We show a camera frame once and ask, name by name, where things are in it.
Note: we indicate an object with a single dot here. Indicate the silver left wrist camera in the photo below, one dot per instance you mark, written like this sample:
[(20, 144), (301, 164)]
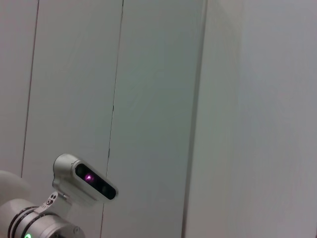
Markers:
[(74, 181)]

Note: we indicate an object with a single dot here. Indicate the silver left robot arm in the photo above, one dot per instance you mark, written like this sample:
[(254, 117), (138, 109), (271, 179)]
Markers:
[(29, 218)]

